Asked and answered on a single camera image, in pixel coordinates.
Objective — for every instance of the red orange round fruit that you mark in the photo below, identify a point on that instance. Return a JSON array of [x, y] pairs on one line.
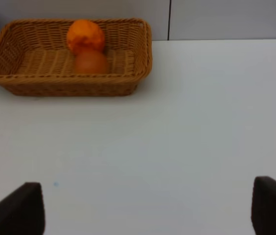
[[90, 61]]

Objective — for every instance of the orange mandarin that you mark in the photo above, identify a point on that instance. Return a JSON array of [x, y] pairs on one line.
[[85, 34]]

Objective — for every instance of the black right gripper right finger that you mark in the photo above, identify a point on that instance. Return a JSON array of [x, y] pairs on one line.
[[263, 211]]

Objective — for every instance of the light brown wicker basket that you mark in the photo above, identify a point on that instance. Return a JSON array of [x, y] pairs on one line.
[[35, 59]]

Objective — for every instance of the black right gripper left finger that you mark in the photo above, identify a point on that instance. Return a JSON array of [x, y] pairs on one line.
[[22, 212]]

